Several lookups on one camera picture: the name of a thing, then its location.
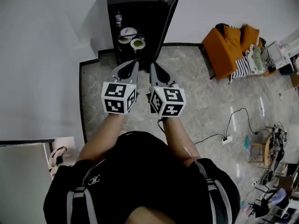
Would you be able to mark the person's face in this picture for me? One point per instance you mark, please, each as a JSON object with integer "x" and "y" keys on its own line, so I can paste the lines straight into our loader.
{"x": 154, "y": 217}

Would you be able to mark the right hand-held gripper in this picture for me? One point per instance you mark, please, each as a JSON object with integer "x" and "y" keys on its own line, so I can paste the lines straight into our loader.
{"x": 168, "y": 101}

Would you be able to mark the black and white striped blanket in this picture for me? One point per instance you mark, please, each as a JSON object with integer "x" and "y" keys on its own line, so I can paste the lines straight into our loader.
{"x": 243, "y": 66}

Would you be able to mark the person's right forearm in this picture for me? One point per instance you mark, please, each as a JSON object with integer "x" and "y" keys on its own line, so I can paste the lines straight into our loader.
{"x": 177, "y": 139}

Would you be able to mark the plate of green peas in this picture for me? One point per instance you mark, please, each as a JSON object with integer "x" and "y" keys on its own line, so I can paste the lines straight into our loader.
{"x": 137, "y": 43}

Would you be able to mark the person's left forearm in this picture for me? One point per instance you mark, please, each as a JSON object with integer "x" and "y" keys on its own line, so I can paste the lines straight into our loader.
{"x": 102, "y": 134}

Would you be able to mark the white appliance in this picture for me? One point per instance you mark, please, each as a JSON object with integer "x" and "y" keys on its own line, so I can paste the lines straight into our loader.
{"x": 279, "y": 55}

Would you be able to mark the orange cushion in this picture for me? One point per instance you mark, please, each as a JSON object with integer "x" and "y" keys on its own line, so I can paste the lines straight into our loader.
{"x": 250, "y": 37}
{"x": 232, "y": 39}

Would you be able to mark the black striped garment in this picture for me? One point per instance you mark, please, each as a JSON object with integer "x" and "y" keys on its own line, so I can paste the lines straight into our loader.
{"x": 222, "y": 26}

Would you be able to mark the beige bag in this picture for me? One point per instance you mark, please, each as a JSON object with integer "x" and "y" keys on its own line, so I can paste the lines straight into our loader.
{"x": 57, "y": 155}

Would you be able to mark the pale green cloth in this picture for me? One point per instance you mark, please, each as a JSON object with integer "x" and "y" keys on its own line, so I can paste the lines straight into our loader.
{"x": 255, "y": 55}

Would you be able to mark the teal cloth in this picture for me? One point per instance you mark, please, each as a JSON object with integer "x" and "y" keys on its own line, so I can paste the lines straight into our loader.
{"x": 247, "y": 142}

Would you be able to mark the red-capped drink bottle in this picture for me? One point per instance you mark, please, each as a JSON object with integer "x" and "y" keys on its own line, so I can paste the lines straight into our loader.
{"x": 118, "y": 19}

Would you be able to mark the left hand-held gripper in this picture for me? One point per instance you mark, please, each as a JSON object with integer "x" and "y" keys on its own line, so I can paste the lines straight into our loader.
{"x": 114, "y": 97}

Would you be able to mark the white power strip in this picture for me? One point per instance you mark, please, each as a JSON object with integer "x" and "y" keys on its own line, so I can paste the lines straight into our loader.
{"x": 227, "y": 140}

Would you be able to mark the person's black shirt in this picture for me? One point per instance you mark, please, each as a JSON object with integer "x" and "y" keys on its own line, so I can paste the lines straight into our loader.
{"x": 144, "y": 171}

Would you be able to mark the orange sofa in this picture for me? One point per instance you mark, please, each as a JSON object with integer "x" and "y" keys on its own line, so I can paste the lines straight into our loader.
{"x": 217, "y": 52}

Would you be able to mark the plate of white block food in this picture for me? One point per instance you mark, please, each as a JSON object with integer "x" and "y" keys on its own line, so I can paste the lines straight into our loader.
{"x": 128, "y": 32}

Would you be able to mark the wooden stool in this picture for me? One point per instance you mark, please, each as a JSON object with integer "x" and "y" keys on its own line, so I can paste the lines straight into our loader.
{"x": 264, "y": 148}

